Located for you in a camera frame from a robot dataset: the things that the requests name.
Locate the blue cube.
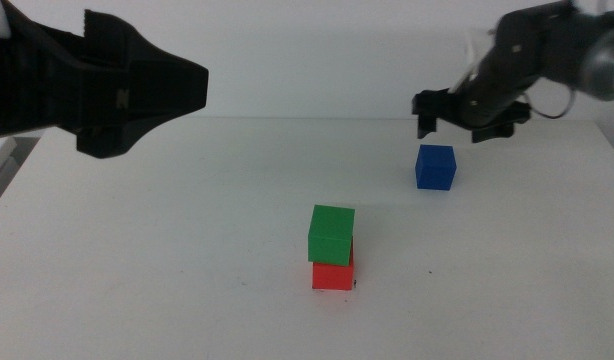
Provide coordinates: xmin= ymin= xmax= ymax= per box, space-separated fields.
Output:
xmin=414 ymin=144 xmax=458 ymax=192

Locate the green cube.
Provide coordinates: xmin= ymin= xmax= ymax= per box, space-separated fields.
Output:
xmin=307 ymin=204 xmax=356 ymax=267

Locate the red cube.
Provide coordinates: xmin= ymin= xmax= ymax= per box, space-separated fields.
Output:
xmin=311 ymin=243 xmax=356 ymax=292

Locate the white right wrist cable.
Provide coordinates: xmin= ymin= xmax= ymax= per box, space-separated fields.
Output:
xmin=449 ymin=23 xmax=497 ymax=96

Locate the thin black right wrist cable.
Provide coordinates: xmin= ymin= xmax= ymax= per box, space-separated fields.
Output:
xmin=522 ymin=82 xmax=578 ymax=121

